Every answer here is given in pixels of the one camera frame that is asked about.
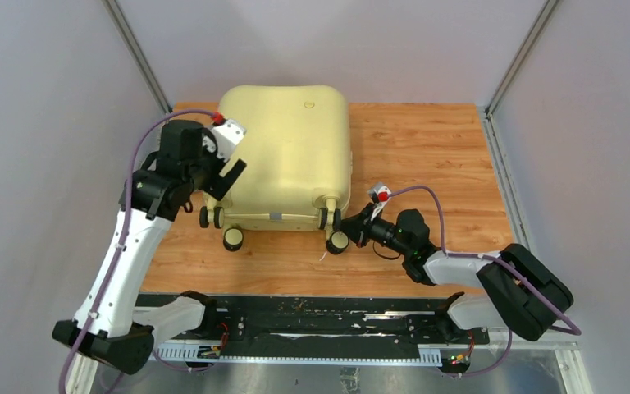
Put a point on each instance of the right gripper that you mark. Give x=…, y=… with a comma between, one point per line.
x=358, y=228

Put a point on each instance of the cream suitcase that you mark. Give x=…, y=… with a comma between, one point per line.
x=299, y=164

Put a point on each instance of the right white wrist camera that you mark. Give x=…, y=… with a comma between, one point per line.
x=379, y=194

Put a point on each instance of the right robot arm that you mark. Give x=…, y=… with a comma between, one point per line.
x=519, y=292

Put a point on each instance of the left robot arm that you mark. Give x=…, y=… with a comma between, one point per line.
x=191, y=157

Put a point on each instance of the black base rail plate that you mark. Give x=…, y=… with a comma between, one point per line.
x=303, y=328

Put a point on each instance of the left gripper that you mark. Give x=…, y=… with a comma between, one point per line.
x=218, y=185

